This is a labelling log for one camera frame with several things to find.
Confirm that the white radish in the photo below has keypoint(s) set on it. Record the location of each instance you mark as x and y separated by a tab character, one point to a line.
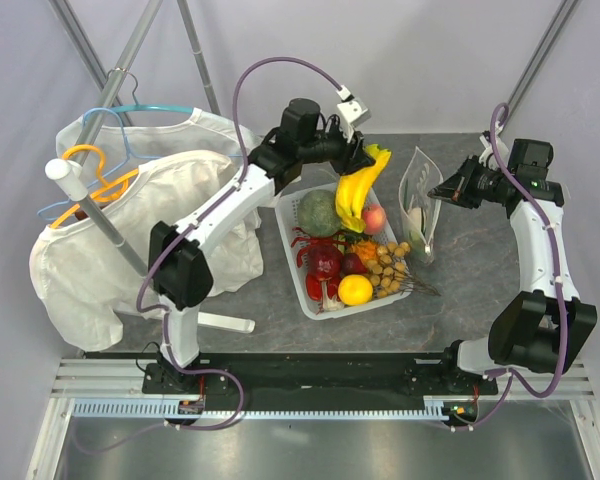
417	217

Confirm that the green cantaloupe melon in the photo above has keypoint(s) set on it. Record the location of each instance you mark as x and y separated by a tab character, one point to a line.
316	214

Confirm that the white plastic basket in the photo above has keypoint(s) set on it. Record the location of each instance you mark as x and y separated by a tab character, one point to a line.
364	247

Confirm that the white garlic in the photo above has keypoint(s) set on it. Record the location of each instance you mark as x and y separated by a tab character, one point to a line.
331	304

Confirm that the white cable tray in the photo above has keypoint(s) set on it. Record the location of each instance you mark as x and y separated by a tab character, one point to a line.
173	409

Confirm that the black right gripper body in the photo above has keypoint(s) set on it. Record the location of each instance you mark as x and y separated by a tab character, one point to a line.
477	184

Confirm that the yellow banana bunch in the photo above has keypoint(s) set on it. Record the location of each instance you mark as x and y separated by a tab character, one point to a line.
352	190

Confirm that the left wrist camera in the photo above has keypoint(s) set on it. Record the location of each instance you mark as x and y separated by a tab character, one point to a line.
352	111

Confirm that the white shirt on blue hanger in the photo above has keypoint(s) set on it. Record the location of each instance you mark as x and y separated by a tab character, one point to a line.
201	131

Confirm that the dark red beet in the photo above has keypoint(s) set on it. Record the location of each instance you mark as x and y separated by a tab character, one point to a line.
351	264

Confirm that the pink peach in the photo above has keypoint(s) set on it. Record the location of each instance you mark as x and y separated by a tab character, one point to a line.
374	217

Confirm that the brown longan bunch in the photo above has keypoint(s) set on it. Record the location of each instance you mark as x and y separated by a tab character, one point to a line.
390	273

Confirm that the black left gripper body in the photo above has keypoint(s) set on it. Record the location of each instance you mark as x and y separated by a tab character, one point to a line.
335	149

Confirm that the orange hanger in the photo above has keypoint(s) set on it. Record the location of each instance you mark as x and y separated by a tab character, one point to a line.
72	179

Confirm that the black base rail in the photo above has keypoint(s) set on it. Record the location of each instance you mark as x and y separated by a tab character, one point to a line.
302	380

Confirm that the clear polka dot zip bag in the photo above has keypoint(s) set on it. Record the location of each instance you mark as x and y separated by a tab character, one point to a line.
421	175

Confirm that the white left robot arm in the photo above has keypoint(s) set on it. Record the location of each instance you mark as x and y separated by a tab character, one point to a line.
179	253

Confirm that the light blue hanger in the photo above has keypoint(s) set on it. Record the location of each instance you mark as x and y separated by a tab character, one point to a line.
100	174

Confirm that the orange fruit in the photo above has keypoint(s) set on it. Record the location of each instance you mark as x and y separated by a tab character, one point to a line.
355	290

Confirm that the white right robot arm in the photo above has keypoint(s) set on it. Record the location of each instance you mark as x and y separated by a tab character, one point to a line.
546	324

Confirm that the green scallion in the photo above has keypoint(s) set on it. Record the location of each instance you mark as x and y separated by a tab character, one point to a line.
410	201

